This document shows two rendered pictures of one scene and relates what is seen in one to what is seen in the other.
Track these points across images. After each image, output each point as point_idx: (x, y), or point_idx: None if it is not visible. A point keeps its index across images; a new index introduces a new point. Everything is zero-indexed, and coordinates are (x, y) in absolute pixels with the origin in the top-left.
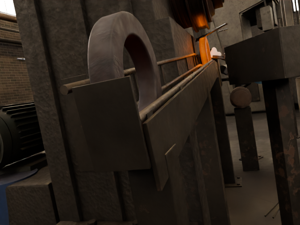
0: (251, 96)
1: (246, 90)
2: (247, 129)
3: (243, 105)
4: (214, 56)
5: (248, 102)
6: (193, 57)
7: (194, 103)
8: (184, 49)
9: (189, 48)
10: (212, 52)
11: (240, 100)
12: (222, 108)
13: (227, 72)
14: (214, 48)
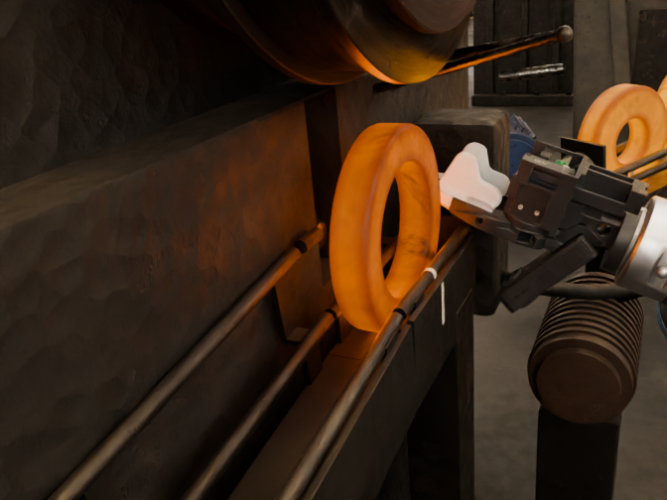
0: (631, 390)
1: (613, 357)
2: (580, 499)
3: (581, 419)
4: (463, 208)
5: (614, 409)
6: (273, 296)
7: None
8: (115, 373)
9: (231, 264)
10: (454, 181)
11: (573, 395)
12: (455, 480)
13: (516, 303)
14: (466, 159)
